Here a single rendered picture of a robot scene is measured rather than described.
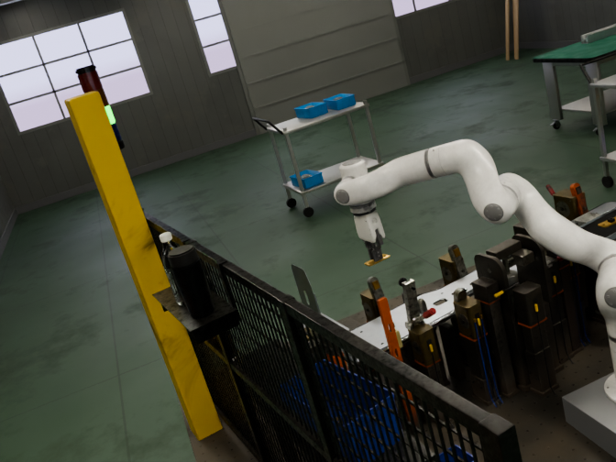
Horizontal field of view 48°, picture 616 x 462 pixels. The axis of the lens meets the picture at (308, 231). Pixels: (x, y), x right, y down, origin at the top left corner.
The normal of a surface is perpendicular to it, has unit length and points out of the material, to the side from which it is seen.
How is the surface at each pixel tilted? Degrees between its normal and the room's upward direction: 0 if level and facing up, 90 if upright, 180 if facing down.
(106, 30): 90
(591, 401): 1
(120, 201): 90
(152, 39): 90
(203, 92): 90
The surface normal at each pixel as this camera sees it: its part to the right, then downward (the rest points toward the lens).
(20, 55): 0.31, 0.23
